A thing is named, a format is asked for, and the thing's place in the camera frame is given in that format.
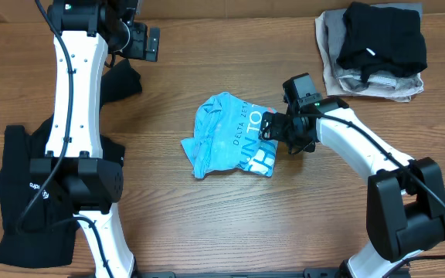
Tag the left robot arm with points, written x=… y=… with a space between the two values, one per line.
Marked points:
x=73 y=168

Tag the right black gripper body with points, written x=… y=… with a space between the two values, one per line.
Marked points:
x=286 y=131

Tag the folded beige garment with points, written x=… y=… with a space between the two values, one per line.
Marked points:
x=328 y=83

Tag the black t-shirt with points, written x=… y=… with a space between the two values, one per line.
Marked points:
x=45 y=248

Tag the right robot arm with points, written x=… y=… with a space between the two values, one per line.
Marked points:
x=405 y=213

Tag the light blue t-shirt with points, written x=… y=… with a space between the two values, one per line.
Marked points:
x=227 y=136

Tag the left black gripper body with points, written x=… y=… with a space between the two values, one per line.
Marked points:
x=132 y=42

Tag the folded black garment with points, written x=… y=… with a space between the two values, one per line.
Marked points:
x=382 y=39

